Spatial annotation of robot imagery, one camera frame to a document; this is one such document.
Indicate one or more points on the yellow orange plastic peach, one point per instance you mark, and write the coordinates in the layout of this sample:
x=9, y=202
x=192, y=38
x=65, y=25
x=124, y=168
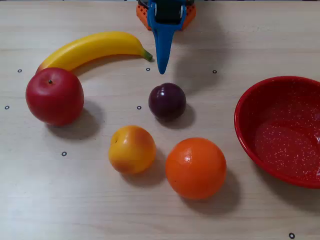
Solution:
x=131, y=150

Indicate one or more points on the orange plastic orange fruit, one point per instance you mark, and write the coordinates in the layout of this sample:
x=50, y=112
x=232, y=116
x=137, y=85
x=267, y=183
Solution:
x=196, y=168

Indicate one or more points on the yellow plastic banana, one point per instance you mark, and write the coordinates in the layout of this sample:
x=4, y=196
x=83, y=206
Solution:
x=100, y=46

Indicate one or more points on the dark purple plastic plum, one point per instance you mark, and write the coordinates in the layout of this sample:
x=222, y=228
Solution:
x=167, y=101

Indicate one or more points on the red plastic apple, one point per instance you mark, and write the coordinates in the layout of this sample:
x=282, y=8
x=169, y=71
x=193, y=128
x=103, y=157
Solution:
x=55, y=97

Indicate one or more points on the orange waffle robot base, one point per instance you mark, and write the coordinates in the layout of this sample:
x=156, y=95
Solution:
x=141, y=15

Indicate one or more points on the blue gripper black motor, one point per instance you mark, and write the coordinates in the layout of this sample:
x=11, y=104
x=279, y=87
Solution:
x=166, y=12

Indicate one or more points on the red speckled enamel bowl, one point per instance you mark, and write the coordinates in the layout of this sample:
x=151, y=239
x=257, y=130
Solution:
x=282, y=140

